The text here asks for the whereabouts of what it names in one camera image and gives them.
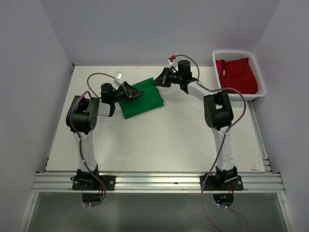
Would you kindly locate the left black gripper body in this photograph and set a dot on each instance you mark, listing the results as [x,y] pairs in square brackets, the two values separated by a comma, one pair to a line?
[119,94]

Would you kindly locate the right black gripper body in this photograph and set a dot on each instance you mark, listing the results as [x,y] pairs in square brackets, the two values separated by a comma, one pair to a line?
[176,77]

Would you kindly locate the green t shirt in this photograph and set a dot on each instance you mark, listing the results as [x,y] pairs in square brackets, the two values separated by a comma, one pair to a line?
[150,100]

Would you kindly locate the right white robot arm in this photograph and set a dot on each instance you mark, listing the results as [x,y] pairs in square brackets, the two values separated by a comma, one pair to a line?
[218,115]

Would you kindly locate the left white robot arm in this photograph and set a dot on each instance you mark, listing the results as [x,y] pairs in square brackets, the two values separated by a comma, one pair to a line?
[82,120]

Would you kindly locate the white plastic basket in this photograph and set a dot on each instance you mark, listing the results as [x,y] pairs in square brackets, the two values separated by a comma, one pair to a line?
[229,55]

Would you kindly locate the red t shirt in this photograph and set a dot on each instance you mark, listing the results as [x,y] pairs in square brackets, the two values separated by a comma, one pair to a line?
[237,74]

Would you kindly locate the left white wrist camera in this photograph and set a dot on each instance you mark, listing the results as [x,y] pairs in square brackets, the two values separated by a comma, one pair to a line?
[117,79]

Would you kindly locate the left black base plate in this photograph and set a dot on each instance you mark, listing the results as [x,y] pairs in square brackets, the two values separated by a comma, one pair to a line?
[106,181]

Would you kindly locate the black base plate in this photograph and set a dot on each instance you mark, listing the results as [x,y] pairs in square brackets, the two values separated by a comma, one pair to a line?
[106,181]
[213,184]

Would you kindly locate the aluminium mounting rail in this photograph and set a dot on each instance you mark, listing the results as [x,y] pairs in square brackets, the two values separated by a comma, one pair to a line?
[143,182]

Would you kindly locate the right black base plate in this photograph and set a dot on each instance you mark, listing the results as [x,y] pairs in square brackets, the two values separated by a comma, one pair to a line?
[213,184]

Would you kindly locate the side aluminium rail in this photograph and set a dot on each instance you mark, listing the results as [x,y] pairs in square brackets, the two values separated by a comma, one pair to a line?
[262,149]

